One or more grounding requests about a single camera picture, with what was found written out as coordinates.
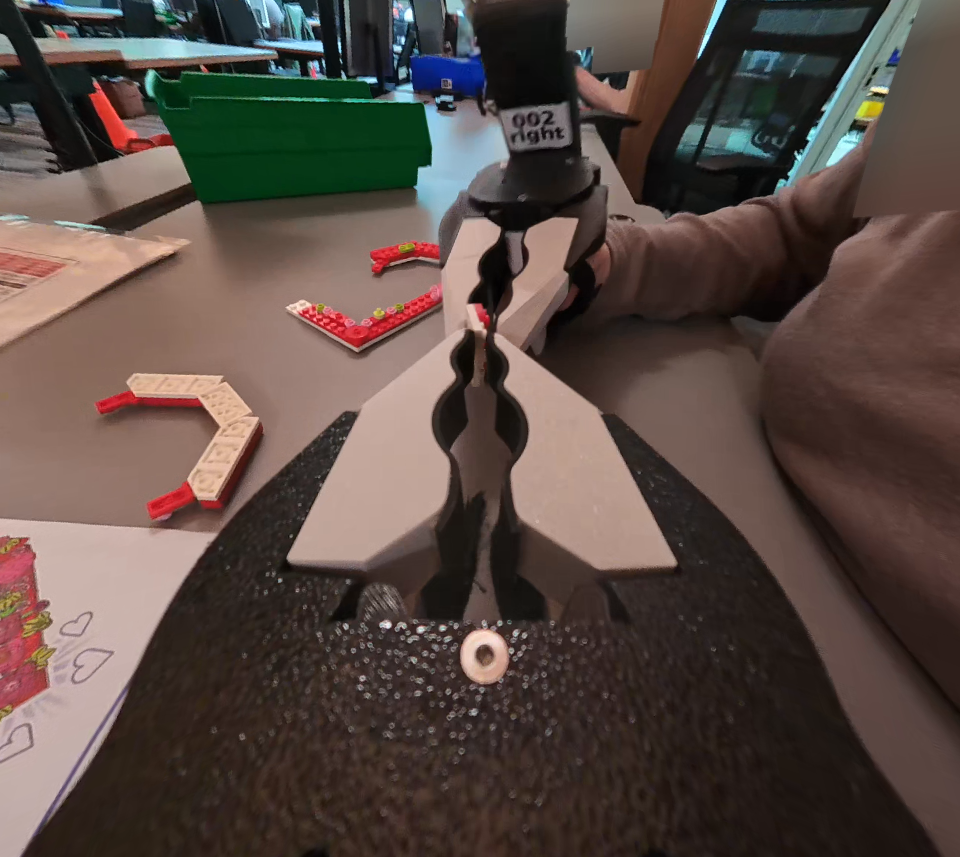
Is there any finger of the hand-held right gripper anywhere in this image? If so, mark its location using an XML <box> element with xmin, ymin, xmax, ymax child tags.
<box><xmin>491</xmin><ymin>215</ymin><xmax>582</xmax><ymax>357</ymax></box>
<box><xmin>441</xmin><ymin>215</ymin><xmax>511</xmax><ymax>338</ymax></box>

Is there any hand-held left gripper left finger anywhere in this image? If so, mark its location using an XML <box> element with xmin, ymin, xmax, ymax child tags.
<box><xmin>287</xmin><ymin>330</ymin><xmax>485</xmax><ymax>607</ymax></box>

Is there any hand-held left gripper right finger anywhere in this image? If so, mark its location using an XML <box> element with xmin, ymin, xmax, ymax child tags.
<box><xmin>487</xmin><ymin>335</ymin><xmax>680</xmax><ymax>618</ymax></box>

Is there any small white red lego assembly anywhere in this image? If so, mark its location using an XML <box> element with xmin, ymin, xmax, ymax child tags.
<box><xmin>465</xmin><ymin>304</ymin><xmax>495</xmax><ymax>387</ymax></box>

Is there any green plastic bin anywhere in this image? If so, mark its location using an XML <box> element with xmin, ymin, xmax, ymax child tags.
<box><xmin>146</xmin><ymin>69</ymin><xmax>432</xmax><ymax>204</ymax></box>

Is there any red lego strip assembly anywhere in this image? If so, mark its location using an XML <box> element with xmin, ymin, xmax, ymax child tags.
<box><xmin>370</xmin><ymin>240</ymin><xmax>442</xmax><ymax>275</ymax></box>

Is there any angled red white lego assembly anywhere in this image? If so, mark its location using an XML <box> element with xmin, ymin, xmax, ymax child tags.
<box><xmin>286</xmin><ymin>283</ymin><xmax>445</xmax><ymax>353</ymax></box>

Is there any curved white red lego assembly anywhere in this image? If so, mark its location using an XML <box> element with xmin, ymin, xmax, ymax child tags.
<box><xmin>95</xmin><ymin>372</ymin><xmax>264</xmax><ymax>521</ymax></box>

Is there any lego instruction booklet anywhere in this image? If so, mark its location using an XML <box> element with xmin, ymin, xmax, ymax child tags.
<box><xmin>0</xmin><ymin>518</ymin><xmax>215</xmax><ymax>857</ymax></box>

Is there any person's right hand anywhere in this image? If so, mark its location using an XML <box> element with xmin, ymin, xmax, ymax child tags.
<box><xmin>581</xmin><ymin>243</ymin><xmax>618</xmax><ymax>311</ymax></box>

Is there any blue plastic bin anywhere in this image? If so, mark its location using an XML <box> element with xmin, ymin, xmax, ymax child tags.
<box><xmin>410</xmin><ymin>53</ymin><xmax>489</xmax><ymax>97</ymax></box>

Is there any black computer monitor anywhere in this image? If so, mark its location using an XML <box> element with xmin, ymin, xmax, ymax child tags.
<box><xmin>335</xmin><ymin>0</ymin><xmax>396</xmax><ymax>82</ymax></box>

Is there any wooden pillar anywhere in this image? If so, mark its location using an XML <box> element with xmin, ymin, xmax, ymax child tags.
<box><xmin>615</xmin><ymin>0</ymin><xmax>755</xmax><ymax>198</ymax></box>

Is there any black mesh office chair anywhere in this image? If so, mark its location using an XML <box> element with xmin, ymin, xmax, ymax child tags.
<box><xmin>581</xmin><ymin>0</ymin><xmax>897</xmax><ymax>213</ymax></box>

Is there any person's torso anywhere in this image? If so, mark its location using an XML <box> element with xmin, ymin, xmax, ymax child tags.
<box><xmin>761</xmin><ymin>212</ymin><xmax>960</xmax><ymax>708</ymax></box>

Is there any long grey desk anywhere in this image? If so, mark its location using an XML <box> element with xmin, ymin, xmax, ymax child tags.
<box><xmin>0</xmin><ymin>35</ymin><xmax>279</xmax><ymax>74</ymax></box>

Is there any clear bag with paper sheet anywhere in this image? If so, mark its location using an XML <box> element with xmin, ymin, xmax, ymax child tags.
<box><xmin>0</xmin><ymin>215</ymin><xmax>190</xmax><ymax>348</ymax></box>

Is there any black metal stand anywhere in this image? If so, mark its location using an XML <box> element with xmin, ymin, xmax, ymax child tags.
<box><xmin>0</xmin><ymin>0</ymin><xmax>99</xmax><ymax>168</ymax></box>

